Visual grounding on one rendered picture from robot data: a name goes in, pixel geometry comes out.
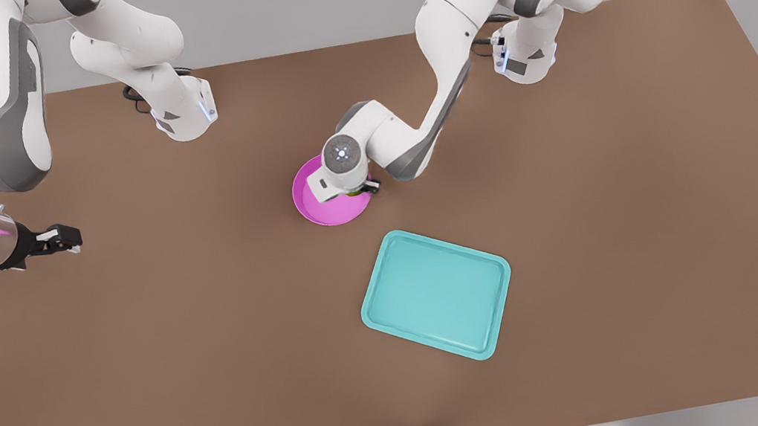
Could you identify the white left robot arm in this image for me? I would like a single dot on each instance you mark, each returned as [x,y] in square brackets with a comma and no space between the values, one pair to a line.
[442,31]

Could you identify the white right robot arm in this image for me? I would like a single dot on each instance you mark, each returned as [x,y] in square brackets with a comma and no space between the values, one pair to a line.
[7,141]

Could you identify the pink round plate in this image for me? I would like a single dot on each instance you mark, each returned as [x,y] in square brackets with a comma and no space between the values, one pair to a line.
[339,210]

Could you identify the teal rectangular tray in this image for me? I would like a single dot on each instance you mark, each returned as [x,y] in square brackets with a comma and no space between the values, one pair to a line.
[436,294]

